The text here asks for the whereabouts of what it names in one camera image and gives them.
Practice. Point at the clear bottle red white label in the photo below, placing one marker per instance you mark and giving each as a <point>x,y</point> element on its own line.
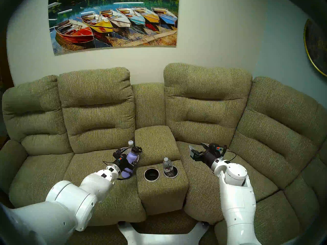
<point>130,143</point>

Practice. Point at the colourful boats wall picture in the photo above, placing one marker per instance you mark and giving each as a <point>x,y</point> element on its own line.
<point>115,20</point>

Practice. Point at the green fabric sofa console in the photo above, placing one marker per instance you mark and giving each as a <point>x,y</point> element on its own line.
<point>161,196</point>

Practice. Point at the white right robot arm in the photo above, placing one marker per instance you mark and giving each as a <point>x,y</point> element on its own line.
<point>237,203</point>

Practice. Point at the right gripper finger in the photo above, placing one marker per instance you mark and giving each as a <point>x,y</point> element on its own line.
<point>205,146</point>
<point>193,154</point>

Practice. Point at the green fabric sectional sofa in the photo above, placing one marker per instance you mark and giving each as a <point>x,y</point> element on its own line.
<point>97,119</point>

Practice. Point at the clear Crystal Geyser water bottle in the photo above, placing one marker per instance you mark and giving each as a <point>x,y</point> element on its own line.
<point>167,166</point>

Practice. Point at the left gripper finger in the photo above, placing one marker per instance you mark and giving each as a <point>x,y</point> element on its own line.
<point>136,161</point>
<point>120,151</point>

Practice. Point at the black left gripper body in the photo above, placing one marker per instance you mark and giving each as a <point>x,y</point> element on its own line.
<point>124,164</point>

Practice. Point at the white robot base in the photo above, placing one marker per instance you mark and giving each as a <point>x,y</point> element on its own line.
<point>163,239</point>

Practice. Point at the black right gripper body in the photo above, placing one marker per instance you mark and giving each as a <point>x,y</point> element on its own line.
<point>208,156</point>

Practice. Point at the purple metal flask bottle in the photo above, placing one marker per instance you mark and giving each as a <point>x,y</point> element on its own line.
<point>131,156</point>

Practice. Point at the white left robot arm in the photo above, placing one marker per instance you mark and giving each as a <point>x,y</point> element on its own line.
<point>69,203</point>

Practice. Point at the round dark gold-rimmed wall decor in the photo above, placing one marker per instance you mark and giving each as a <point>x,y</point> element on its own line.
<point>318,46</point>

